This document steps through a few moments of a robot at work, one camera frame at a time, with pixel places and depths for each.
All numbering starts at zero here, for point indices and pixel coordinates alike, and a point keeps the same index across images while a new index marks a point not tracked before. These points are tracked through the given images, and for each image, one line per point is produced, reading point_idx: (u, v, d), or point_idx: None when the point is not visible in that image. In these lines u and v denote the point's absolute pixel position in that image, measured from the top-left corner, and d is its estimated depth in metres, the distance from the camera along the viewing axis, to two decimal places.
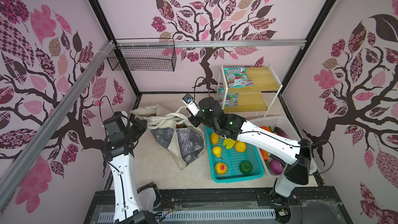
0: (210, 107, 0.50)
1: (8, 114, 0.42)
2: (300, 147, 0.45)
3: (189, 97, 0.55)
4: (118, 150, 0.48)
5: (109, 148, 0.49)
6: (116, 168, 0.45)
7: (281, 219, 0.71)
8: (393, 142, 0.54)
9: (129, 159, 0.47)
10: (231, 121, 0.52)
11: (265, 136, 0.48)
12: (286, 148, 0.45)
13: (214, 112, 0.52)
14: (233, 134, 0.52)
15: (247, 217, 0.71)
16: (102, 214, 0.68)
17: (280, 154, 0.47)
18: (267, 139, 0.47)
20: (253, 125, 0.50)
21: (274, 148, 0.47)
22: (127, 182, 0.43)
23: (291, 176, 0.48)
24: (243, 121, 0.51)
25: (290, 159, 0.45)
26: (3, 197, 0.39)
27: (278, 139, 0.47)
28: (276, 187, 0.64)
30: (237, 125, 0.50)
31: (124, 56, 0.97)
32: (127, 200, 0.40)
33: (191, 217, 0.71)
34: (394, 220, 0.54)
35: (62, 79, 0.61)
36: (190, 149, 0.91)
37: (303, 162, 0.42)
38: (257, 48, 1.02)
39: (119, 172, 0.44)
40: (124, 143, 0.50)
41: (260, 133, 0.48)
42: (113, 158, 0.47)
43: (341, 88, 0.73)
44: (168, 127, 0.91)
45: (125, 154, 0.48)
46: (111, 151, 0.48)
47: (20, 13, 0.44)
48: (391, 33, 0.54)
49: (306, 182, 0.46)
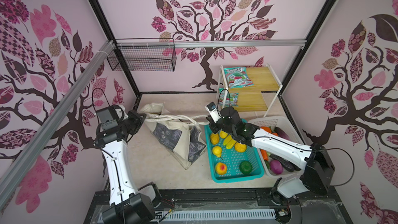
0: (229, 115, 0.59)
1: (8, 114, 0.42)
2: (312, 152, 0.45)
3: (212, 104, 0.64)
4: (111, 137, 0.47)
5: (101, 134, 0.47)
6: (109, 154, 0.44)
7: (281, 219, 0.71)
8: (393, 142, 0.54)
9: (123, 146, 0.47)
10: (246, 128, 0.59)
11: (276, 141, 0.52)
12: (296, 151, 0.47)
13: (232, 119, 0.60)
14: (247, 140, 0.59)
15: (247, 217, 0.71)
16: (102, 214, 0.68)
17: (291, 158, 0.49)
18: (278, 144, 0.51)
20: (265, 131, 0.56)
21: (283, 151, 0.50)
22: (121, 167, 0.43)
23: (308, 184, 0.47)
24: (257, 128, 0.58)
25: (301, 163, 0.46)
26: (3, 197, 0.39)
27: (288, 143, 0.50)
28: (280, 186, 0.64)
30: (252, 133, 0.57)
31: (125, 56, 0.97)
32: (122, 184, 0.40)
33: (191, 216, 0.71)
34: (394, 220, 0.54)
35: (62, 79, 0.61)
36: (194, 150, 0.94)
37: (312, 164, 0.42)
38: (257, 48, 1.02)
39: (113, 158, 0.44)
40: (116, 129, 0.49)
41: (271, 138, 0.53)
42: (106, 145, 0.46)
43: (341, 88, 0.73)
44: (175, 129, 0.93)
45: (118, 140, 0.47)
46: (103, 137, 0.47)
47: (20, 13, 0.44)
48: (391, 33, 0.54)
49: (325, 190, 0.43)
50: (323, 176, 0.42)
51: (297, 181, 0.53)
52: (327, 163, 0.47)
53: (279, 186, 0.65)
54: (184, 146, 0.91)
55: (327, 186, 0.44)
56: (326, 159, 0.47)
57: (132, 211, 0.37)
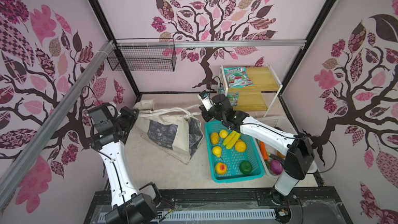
0: (219, 101, 0.61)
1: (8, 114, 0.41)
2: (296, 139, 0.48)
3: (204, 93, 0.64)
4: (107, 138, 0.46)
5: (97, 136, 0.46)
6: (107, 155, 0.44)
7: (281, 219, 0.71)
8: (393, 142, 0.54)
9: (120, 147, 0.46)
10: (237, 115, 0.61)
11: (263, 128, 0.54)
12: (280, 138, 0.50)
13: (223, 106, 0.62)
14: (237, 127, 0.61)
15: (247, 217, 0.71)
16: (102, 214, 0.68)
17: (275, 145, 0.52)
18: (264, 130, 0.53)
20: (254, 118, 0.58)
21: (269, 137, 0.52)
22: (121, 168, 0.42)
23: (288, 169, 0.50)
24: (246, 116, 0.59)
25: (284, 149, 0.48)
26: (3, 197, 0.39)
27: (274, 131, 0.52)
28: (276, 183, 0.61)
30: (241, 120, 0.59)
31: (125, 56, 0.97)
32: (123, 185, 0.40)
33: (191, 216, 0.71)
34: (394, 220, 0.54)
35: (62, 79, 0.61)
36: (192, 141, 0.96)
37: (293, 150, 0.45)
38: (257, 49, 1.02)
39: (111, 160, 0.43)
40: (113, 130, 0.48)
41: (258, 125, 0.55)
42: (103, 146, 0.45)
43: (341, 88, 0.73)
44: (171, 124, 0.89)
45: (115, 142, 0.46)
46: (100, 139, 0.46)
47: (20, 13, 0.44)
48: (391, 33, 0.54)
49: (302, 176, 0.47)
50: (302, 162, 0.45)
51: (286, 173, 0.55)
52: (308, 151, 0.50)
53: (276, 185, 0.65)
54: (183, 139, 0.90)
55: (305, 172, 0.46)
56: (307, 146, 0.50)
57: (136, 211, 0.37)
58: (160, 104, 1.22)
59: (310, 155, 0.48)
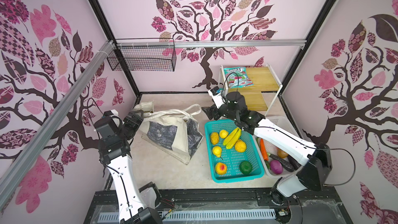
0: (235, 100, 0.56)
1: (8, 114, 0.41)
2: (316, 149, 0.45)
3: (217, 90, 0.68)
4: (115, 153, 0.48)
5: (105, 151, 0.48)
6: (115, 170, 0.45)
7: (281, 219, 0.71)
8: (393, 142, 0.54)
9: (128, 161, 0.47)
10: (251, 115, 0.57)
11: (281, 134, 0.50)
12: (299, 146, 0.46)
13: (238, 104, 0.57)
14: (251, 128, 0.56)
15: (247, 217, 0.71)
16: (102, 214, 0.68)
17: (293, 154, 0.48)
18: (281, 136, 0.50)
20: (270, 122, 0.54)
21: (286, 144, 0.48)
22: (128, 181, 0.44)
23: (303, 179, 0.47)
24: (262, 118, 0.56)
25: (302, 159, 0.46)
26: (3, 197, 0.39)
27: (292, 138, 0.48)
28: (279, 184, 0.65)
30: (256, 121, 0.55)
31: (124, 56, 0.97)
32: (130, 199, 0.41)
33: (191, 216, 0.71)
34: (394, 220, 0.54)
35: (62, 79, 0.61)
36: (192, 142, 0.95)
37: (313, 161, 0.42)
38: (257, 48, 1.02)
39: (118, 174, 0.44)
40: (121, 144, 0.50)
41: (275, 129, 0.51)
42: (111, 161, 0.47)
43: (341, 88, 0.73)
44: (171, 125, 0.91)
45: (123, 156, 0.48)
46: (109, 154, 0.48)
47: (20, 13, 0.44)
48: (391, 33, 0.54)
49: (319, 188, 0.44)
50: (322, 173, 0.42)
51: (295, 179, 0.54)
52: (328, 162, 0.47)
53: (278, 185, 0.65)
54: (182, 140, 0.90)
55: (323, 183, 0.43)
56: (328, 158, 0.46)
57: None
58: (160, 104, 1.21)
59: (329, 167, 0.47)
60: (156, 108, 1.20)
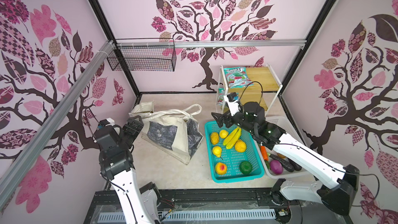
0: (255, 112, 0.51)
1: (8, 114, 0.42)
2: (346, 173, 0.42)
3: (233, 95, 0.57)
4: (118, 165, 0.46)
5: (107, 163, 0.46)
6: (120, 186, 0.43)
7: (281, 219, 0.71)
8: (393, 142, 0.54)
9: (132, 175, 0.45)
10: (270, 130, 0.53)
11: (304, 152, 0.47)
12: (327, 168, 0.43)
13: (258, 117, 0.52)
14: (270, 143, 0.52)
15: (247, 217, 0.71)
16: (102, 214, 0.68)
17: (319, 175, 0.44)
18: (306, 156, 0.46)
20: (293, 138, 0.50)
21: (311, 165, 0.45)
22: (134, 198, 0.42)
23: (329, 202, 0.44)
24: (282, 133, 0.52)
25: (330, 182, 0.42)
26: (3, 197, 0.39)
27: (317, 158, 0.45)
28: (283, 187, 0.64)
30: (276, 136, 0.51)
31: (124, 56, 0.97)
32: (138, 219, 0.40)
33: (190, 216, 0.71)
34: (394, 220, 0.54)
35: (62, 79, 0.61)
36: (192, 142, 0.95)
37: (345, 187, 0.39)
38: (257, 49, 1.02)
39: (124, 192, 0.42)
40: (124, 156, 0.47)
41: (299, 148, 0.48)
42: (115, 176, 0.44)
43: (341, 88, 0.73)
44: (171, 125, 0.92)
45: (127, 170, 0.45)
46: (110, 167, 0.45)
47: (20, 13, 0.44)
48: (391, 33, 0.54)
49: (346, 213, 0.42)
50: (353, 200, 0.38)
51: (310, 192, 0.52)
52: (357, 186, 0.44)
53: (282, 187, 0.65)
54: (182, 140, 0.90)
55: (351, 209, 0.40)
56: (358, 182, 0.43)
57: None
58: (160, 104, 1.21)
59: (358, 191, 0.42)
60: (156, 108, 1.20)
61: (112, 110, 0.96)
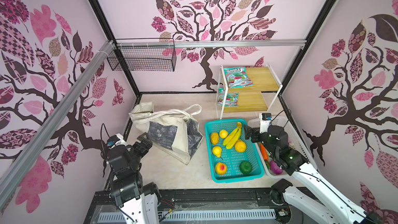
0: (278, 136, 0.55)
1: (8, 114, 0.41)
2: (365, 218, 0.41)
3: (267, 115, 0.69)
4: (127, 188, 0.45)
5: (117, 187, 0.45)
6: (129, 215, 0.43)
7: (281, 219, 0.71)
8: (393, 142, 0.54)
9: (142, 205, 0.45)
10: (292, 156, 0.55)
11: (324, 186, 0.47)
12: (344, 207, 0.43)
13: (280, 141, 0.56)
14: (289, 167, 0.54)
15: (247, 217, 0.71)
16: (102, 214, 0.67)
17: (336, 213, 0.44)
18: (325, 189, 0.47)
20: (314, 169, 0.51)
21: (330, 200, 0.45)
22: None
23: None
24: (304, 162, 0.53)
25: (347, 222, 0.42)
26: (3, 197, 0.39)
27: (338, 196, 0.45)
28: (287, 193, 0.63)
30: (296, 163, 0.53)
31: (124, 56, 0.97)
32: None
33: (191, 216, 0.71)
34: (394, 220, 0.54)
35: (62, 79, 0.61)
36: (192, 142, 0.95)
37: None
38: (257, 49, 1.02)
39: (132, 221, 0.43)
40: (134, 178, 0.47)
41: (319, 180, 0.48)
42: (125, 204, 0.44)
43: (341, 88, 0.73)
44: (171, 125, 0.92)
45: (136, 199, 0.45)
46: (119, 192, 0.45)
47: (20, 13, 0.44)
48: (391, 33, 0.54)
49: None
50: None
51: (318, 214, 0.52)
52: None
53: (286, 192, 0.64)
54: (182, 140, 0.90)
55: None
56: None
57: None
58: (160, 104, 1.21)
59: None
60: (156, 108, 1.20)
61: (113, 110, 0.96)
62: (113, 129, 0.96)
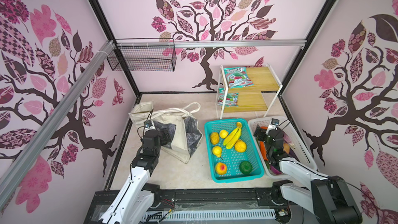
0: (273, 137, 0.67)
1: (8, 114, 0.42)
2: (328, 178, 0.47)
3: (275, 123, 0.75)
4: (142, 163, 0.56)
5: (138, 158, 0.58)
6: (131, 176, 0.52)
7: (281, 219, 0.71)
8: (393, 142, 0.54)
9: (144, 176, 0.53)
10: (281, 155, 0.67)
11: (297, 165, 0.57)
12: (310, 173, 0.51)
13: (275, 142, 0.68)
14: (276, 165, 0.66)
15: (247, 217, 0.71)
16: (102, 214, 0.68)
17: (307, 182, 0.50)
18: (297, 166, 0.56)
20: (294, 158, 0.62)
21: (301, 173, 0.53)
22: (131, 191, 0.48)
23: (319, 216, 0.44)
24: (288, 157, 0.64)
25: None
26: (3, 197, 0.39)
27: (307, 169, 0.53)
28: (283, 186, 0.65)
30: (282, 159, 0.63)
31: (125, 56, 0.97)
32: (118, 208, 0.44)
33: (190, 217, 0.71)
34: (394, 220, 0.54)
35: (62, 79, 0.61)
36: (191, 140, 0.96)
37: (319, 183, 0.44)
38: (257, 49, 1.02)
39: (131, 181, 0.51)
40: (150, 159, 0.58)
41: (294, 163, 0.59)
42: (136, 166, 0.55)
43: (341, 88, 0.73)
44: (170, 123, 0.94)
45: (144, 168, 0.55)
46: (139, 160, 0.57)
47: (20, 13, 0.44)
48: (391, 33, 0.54)
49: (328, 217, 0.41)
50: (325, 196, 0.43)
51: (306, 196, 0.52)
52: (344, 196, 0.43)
53: (284, 185, 0.65)
54: (181, 138, 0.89)
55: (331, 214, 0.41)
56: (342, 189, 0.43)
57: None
58: (160, 104, 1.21)
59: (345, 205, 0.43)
60: (156, 108, 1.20)
61: (113, 111, 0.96)
62: (113, 129, 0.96)
